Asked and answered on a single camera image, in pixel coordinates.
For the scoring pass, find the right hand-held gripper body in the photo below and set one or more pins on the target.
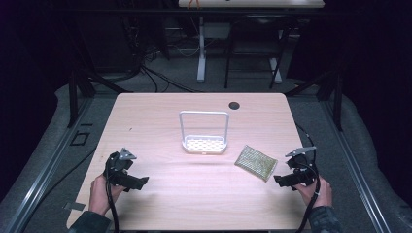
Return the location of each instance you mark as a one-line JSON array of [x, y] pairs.
[[302, 166]]

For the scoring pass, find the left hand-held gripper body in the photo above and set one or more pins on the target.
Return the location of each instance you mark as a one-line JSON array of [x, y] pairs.
[[116, 165]]

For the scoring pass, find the yellow-green scouring sponge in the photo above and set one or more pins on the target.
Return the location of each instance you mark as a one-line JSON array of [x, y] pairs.
[[256, 162]]

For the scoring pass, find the white sponge holder rack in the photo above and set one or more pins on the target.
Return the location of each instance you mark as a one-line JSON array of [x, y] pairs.
[[204, 145]]

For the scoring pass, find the person's left hand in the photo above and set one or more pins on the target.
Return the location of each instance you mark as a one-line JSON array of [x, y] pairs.
[[98, 195]]

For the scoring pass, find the person's right hand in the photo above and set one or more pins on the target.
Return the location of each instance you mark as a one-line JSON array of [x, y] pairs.
[[320, 195]]

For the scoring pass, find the grey tape strip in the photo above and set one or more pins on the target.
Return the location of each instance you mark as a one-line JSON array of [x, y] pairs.
[[74, 206]]

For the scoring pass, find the white desk leg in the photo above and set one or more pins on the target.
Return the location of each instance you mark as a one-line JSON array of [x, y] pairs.
[[201, 51], [275, 69]]

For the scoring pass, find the black chair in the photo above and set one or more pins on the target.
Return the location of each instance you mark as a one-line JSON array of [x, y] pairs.
[[256, 45]]

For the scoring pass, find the aluminium floor rail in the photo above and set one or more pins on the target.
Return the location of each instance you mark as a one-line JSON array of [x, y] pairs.
[[42, 168], [356, 168]]

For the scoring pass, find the black metal frame stand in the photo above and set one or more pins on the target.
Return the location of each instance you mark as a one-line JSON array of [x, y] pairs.
[[332, 97], [77, 97]]

